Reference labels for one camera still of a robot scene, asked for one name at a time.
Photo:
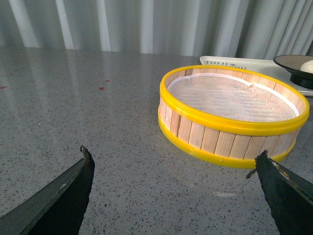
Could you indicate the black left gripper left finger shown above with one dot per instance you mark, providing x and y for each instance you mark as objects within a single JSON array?
[{"x": 58, "y": 208}]

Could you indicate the grey pleated curtain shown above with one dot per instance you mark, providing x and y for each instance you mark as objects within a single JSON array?
[{"x": 256, "y": 29}]

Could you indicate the white steamer liner cloth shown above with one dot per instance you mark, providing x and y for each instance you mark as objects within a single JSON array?
[{"x": 231, "y": 97}]

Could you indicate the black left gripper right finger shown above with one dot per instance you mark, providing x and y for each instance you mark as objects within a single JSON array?
[{"x": 289, "y": 196}]

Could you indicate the cream bear print tray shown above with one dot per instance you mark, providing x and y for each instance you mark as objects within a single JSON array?
[{"x": 267, "y": 67}]

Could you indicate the beige plate black rim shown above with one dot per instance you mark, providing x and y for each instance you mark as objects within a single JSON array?
[{"x": 293, "y": 64}]

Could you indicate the white steamed bun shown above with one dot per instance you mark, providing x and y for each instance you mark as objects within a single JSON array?
[{"x": 307, "y": 67}]

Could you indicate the yellow rimmed bamboo steamer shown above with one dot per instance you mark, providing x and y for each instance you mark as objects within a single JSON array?
[{"x": 225, "y": 141}]

